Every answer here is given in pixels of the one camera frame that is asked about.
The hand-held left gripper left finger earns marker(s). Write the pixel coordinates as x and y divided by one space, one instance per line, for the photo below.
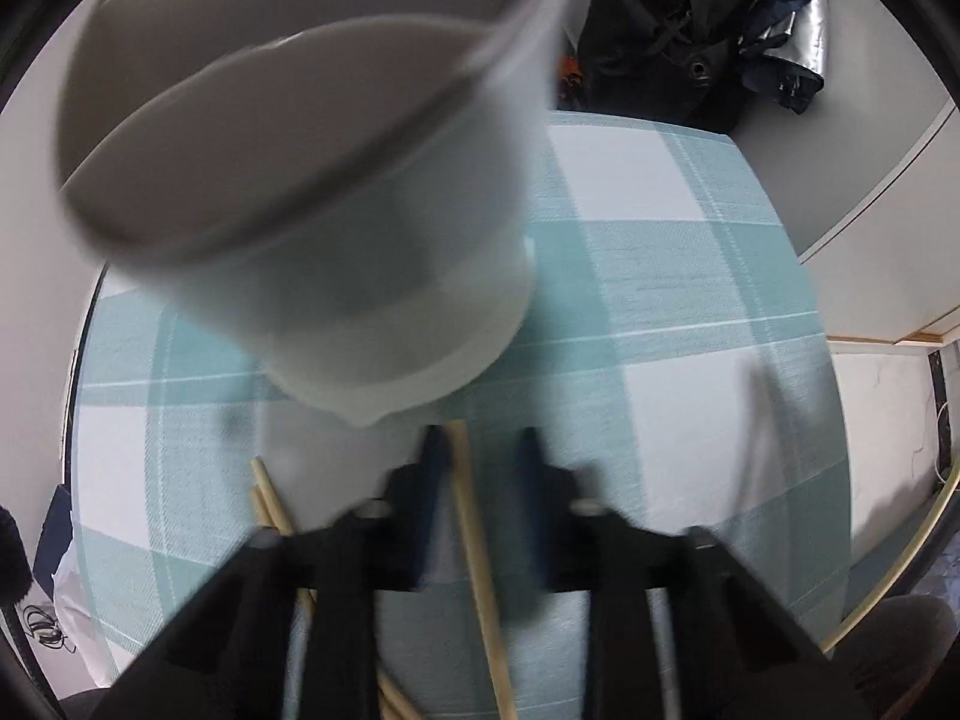
430 476

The cream curved tube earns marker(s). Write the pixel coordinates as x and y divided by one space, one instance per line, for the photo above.
900 577

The black fuzzy object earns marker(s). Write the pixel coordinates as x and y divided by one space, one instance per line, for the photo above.
11 555

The clear plastic utensil holder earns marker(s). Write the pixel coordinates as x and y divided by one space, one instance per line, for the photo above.
315 187

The silver folded umbrella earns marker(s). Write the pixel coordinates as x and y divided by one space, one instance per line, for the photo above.
791 22

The dark blue board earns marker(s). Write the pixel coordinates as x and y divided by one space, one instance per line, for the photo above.
56 532

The white plastic bag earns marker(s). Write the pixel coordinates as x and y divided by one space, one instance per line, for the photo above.
71 615

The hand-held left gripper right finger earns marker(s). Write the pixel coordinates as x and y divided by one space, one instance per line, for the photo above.
531 476

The wooden trim strip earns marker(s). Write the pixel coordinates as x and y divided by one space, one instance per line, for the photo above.
900 339

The teal plaid tablecloth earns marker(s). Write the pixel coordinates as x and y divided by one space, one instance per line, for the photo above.
675 315

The person's dark trouser leg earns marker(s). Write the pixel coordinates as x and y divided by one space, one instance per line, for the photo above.
900 660

